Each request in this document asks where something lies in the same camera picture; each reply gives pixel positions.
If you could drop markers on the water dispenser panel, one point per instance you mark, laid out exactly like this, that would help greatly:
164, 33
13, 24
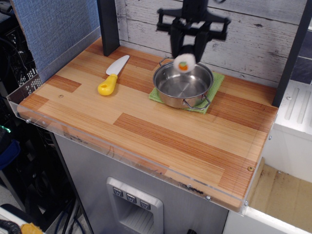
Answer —
134, 210

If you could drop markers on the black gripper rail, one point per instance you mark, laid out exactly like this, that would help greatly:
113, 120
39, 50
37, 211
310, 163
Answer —
193, 19

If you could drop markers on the green cloth mat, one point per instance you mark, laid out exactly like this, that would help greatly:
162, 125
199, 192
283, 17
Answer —
214, 85

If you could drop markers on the black plastic crate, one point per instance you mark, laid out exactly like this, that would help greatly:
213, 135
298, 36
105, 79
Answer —
17, 65

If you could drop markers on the plush sushi roll toy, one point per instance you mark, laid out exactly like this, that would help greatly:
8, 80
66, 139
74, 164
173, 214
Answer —
185, 61

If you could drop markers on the dark left post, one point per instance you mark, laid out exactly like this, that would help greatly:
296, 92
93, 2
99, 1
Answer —
108, 25

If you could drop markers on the dark right post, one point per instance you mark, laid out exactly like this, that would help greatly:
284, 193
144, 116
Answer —
294, 52

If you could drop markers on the stainless steel pot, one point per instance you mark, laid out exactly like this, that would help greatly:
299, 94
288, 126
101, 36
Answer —
183, 91

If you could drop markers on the yellow handled toy knife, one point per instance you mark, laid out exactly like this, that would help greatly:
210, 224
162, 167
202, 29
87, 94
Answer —
107, 87

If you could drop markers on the clear acrylic table guard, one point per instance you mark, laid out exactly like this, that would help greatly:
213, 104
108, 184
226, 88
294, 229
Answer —
212, 155

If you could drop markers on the dark post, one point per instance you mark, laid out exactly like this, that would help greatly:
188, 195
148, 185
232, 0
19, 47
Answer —
294, 52
108, 25

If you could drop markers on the blue fabric panel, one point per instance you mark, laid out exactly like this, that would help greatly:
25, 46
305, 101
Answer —
56, 31

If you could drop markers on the white toy sink unit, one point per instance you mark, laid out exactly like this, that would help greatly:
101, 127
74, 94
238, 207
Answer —
281, 196

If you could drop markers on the grey toy fridge cabinet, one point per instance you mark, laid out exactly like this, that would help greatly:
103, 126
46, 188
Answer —
183, 211

